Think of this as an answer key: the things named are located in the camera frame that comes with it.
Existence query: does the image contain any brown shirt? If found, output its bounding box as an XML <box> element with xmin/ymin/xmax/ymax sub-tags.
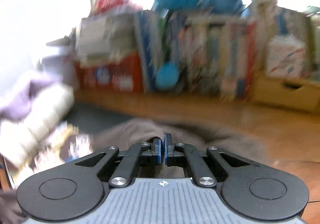
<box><xmin>91</xmin><ymin>117</ymin><xmax>272</xmax><ymax>179</ymax></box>

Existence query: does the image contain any red mesh basket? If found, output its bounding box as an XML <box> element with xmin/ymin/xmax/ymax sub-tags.
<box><xmin>94</xmin><ymin>0</ymin><xmax>140</xmax><ymax>16</ymax></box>

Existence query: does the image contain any row of thin paperback books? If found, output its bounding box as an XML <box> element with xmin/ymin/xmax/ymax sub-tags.
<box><xmin>257</xmin><ymin>6</ymin><xmax>320</xmax><ymax>74</ymax></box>

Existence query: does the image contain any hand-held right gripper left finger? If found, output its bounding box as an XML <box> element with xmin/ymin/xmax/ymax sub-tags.
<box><xmin>75</xmin><ymin>137</ymin><xmax>162</xmax><ymax>187</ymax></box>

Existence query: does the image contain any purple shirt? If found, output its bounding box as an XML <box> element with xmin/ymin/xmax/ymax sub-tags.
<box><xmin>0</xmin><ymin>70</ymin><xmax>63</xmax><ymax>122</ymax></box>

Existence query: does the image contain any cartoon jigsaw puzzle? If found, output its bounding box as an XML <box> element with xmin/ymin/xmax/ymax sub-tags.
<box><xmin>32</xmin><ymin>123</ymin><xmax>93</xmax><ymax>172</ymax></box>

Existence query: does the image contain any blue round plush ball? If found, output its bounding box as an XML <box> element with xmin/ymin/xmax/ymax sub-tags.
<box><xmin>155</xmin><ymin>62</ymin><xmax>180</xmax><ymax>89</ymax></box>

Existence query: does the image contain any red plastic crate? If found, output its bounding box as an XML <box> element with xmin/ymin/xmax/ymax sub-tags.
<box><xmin>75</xmin><ymin>53</ymin><xmax>143</xmax><ymax>93</ymax></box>

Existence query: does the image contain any white colourful printed box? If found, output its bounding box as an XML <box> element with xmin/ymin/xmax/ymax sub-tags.
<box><xmin>265</xmin><ymin>36</ymin><xmax>307</xmax><ymax>77</ymax></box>

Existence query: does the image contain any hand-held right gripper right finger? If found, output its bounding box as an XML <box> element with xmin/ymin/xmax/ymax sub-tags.
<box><xmin>164</xmin><ymin>133</ymin><xmax>253</xmax><ymax>187</ymax></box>

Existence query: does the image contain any wooden drawer box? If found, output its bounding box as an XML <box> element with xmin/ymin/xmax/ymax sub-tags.
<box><xmin>251</xmin><ymin>71</ymin><xmax>320</xmax><ymax>112</ymax></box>

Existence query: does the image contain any row of tall picture books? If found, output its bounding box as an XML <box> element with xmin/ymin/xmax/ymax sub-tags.
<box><xmin>134</xmin><ymin>10</ymin><xmax>258</xmax><ymax>101</ymax></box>

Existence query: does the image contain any white board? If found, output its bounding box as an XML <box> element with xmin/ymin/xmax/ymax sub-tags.
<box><xmin>40</xmin><ymin>48</ymin><xmax>78</xmax><ymax>77</ymax></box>

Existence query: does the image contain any cream quilted jacket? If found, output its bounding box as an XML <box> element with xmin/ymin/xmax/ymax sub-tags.
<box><xmin>0</xmin><ymin>84</ymin><xmax>74</xmax><ymax>167</ymax></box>

